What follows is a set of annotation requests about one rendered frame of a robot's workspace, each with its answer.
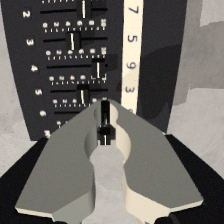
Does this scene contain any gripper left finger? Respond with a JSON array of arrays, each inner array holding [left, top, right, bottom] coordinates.
[[0, 99, 105, 224]]

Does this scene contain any black lighting desk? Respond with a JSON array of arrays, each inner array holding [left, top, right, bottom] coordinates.
[[0, 0, 187, 141]]

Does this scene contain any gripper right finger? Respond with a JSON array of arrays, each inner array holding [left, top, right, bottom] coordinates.
[[105, 99, 224, 224]]

